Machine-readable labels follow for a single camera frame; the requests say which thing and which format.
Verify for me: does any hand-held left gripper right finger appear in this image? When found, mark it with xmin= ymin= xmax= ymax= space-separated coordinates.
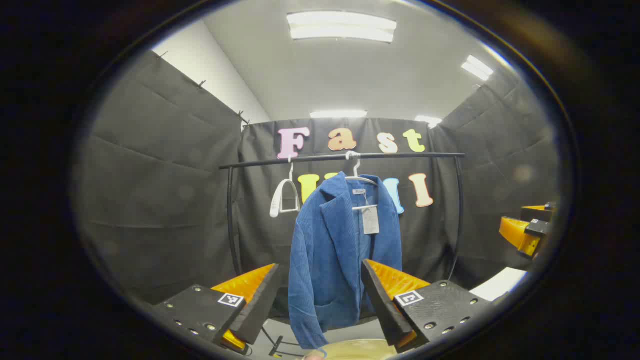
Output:
xmin=361 ymin=259 xmax=493 ymax=353

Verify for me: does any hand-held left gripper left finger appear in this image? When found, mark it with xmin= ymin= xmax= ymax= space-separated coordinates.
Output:
xmin=147 ymin=263 xmax=282 ymax=357

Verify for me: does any beige round laundry hamper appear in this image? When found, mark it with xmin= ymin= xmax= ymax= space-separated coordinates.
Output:
xmin=320 ymin=339 xmax=401 ymax=360

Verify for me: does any blue corduroy jacket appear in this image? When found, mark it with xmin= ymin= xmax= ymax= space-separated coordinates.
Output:
xmin=287 ymin=171 xmax=404 ymax=351

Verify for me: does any white plastic clothes hanger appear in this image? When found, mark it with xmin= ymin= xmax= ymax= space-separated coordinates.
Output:
xmin=345 ymin=151 xmax=379 ymax=211
xmin=270 ymin=159 xmax=301 ymax=219

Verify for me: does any white flat panel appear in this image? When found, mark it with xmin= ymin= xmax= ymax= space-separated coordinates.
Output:
xmin=470 ymin=267 xmax=528 ymax=302

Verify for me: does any black backdrop cloth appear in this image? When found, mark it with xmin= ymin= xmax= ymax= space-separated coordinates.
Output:
xmin=75 ymin=50 xmax=561 ymax=321

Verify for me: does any black metal garment rack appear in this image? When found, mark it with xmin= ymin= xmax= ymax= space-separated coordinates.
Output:
xmin=219 ymin=151 xmax=467 ymax=359

